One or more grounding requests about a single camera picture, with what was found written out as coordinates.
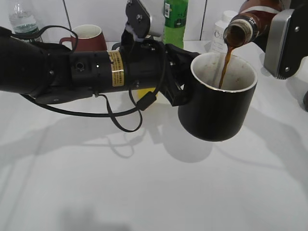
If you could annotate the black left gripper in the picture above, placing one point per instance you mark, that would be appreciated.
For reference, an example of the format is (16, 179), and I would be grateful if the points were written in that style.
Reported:
(177, 74)

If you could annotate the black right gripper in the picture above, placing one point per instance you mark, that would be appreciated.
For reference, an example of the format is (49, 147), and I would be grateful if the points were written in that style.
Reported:
(261, 41)

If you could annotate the brown coffee drink bottle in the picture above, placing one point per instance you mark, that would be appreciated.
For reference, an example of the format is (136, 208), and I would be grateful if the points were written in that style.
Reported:
(250, 21)

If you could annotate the black ceramic mug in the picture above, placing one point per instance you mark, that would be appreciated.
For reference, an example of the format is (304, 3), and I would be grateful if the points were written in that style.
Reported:
(214, 113)

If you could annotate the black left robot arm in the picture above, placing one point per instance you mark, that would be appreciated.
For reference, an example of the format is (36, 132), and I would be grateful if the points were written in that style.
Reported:
(50, 73)

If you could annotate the yellow paper cup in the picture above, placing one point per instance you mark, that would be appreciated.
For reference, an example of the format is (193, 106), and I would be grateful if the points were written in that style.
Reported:
(142, 92)

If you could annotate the white plastic bottle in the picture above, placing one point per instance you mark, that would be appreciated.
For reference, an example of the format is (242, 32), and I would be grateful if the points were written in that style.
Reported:
(218, 45)

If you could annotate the green soda bottle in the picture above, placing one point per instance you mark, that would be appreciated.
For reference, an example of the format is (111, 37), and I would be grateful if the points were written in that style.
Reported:
(175, 13)

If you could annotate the dark grey ceramic mug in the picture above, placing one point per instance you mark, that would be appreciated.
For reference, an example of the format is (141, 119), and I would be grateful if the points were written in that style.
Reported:
(116, 46)

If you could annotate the dark red ceramic mug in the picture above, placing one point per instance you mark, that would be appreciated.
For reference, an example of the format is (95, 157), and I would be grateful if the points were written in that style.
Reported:
(90, 38)

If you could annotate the clear water bottle green label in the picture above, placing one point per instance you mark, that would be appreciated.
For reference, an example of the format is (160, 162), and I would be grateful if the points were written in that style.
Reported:
(21, 17)

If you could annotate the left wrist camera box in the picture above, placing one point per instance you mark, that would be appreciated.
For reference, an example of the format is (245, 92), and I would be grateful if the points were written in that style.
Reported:
(146, 17)

